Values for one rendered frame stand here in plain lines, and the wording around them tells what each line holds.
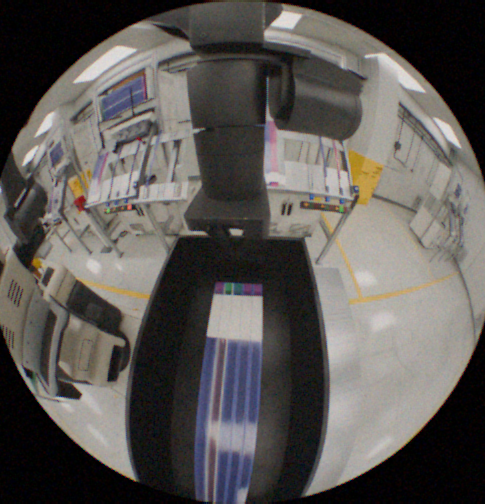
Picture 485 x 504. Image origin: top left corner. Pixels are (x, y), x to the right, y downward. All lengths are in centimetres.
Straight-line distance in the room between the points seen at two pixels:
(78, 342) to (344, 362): 71
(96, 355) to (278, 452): 59
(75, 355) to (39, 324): 18
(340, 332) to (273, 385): 18
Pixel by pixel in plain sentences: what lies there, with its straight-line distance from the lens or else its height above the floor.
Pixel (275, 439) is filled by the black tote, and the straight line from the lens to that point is 27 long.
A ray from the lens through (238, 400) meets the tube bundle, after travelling 20.
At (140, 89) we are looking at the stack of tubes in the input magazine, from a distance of 154.
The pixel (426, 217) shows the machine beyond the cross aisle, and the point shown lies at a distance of 390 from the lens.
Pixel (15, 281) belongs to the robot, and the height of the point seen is 102.
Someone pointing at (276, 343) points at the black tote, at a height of 85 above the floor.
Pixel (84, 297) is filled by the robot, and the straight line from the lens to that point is 89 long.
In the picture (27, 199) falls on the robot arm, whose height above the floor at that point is 111.
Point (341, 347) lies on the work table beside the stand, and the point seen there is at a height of 80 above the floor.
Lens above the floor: 108
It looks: 50 degrees down
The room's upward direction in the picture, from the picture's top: straight up
